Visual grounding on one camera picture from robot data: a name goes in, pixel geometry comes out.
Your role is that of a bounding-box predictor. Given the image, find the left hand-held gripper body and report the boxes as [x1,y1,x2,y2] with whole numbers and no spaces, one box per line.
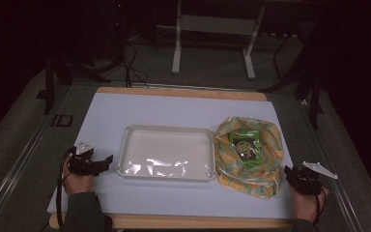
[67,139,104,177]

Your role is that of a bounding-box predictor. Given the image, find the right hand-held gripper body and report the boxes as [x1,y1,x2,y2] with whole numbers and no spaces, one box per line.
[289,160,338,196]

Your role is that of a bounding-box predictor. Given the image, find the orange patterned drawstring bag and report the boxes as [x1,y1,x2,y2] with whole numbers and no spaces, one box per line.
[213,115,286,200]

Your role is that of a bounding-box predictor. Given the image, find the green snack packet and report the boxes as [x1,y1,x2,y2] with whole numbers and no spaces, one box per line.
[227,129,263,170]

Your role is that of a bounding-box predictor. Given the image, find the white plastic tray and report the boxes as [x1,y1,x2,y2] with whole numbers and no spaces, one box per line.
[115,124,218,183]

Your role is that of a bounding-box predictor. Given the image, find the person's left hand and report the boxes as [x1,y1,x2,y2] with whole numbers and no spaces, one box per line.
[62,156,95,196]

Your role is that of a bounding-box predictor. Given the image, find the person's right hand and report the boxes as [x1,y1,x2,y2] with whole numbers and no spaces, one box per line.
[289,186,330,224]

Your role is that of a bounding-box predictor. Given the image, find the black stand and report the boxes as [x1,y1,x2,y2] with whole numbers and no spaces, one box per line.
[36,54,113,116]
[259,18,325,131]

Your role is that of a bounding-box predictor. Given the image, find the white paper sheet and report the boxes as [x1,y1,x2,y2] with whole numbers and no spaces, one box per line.
[46,92,295,220]

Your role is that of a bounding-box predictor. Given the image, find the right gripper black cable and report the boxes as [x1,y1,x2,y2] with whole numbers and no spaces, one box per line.
[312,188,328,226]

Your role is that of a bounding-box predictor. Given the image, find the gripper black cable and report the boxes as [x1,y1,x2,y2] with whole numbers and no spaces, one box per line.
[312,188,328,226]
[55,146,77,232]

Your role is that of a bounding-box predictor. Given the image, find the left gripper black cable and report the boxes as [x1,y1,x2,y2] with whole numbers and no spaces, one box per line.
[55,146,77,232]

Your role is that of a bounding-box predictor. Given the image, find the black floor cables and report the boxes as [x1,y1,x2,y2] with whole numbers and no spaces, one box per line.
[93,32,150,89]

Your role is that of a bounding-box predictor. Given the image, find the white metal table frame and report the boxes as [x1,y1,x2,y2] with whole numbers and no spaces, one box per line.
[171,0,267,81]

